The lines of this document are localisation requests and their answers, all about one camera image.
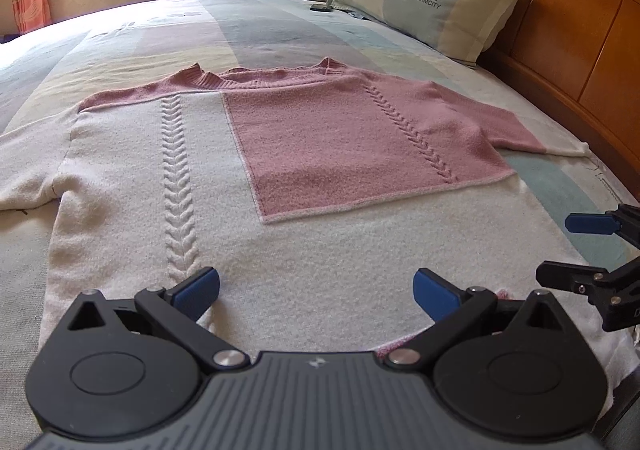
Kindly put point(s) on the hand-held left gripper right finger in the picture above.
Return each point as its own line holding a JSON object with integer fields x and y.
{"x": 435, "y": 295}

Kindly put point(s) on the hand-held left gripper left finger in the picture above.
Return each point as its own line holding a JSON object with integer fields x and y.
{"x": 197, "y": 290}

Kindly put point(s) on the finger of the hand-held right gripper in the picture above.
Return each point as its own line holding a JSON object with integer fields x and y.
{"x": 590, "y": 223}
{"x": 565, "y": 275}

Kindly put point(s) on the pink and white knit sweater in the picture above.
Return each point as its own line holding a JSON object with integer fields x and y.
{"x": 325, "y": 240}

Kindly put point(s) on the wooden bed headboard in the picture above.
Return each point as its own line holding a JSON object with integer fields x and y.
{"x": 575, "y": 30}

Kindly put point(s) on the bed with pastel sheet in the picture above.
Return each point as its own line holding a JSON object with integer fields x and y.
{"x": 260, "y": 25}

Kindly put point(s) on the dark low object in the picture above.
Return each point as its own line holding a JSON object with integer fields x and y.
{"x": 6, "y": 38}

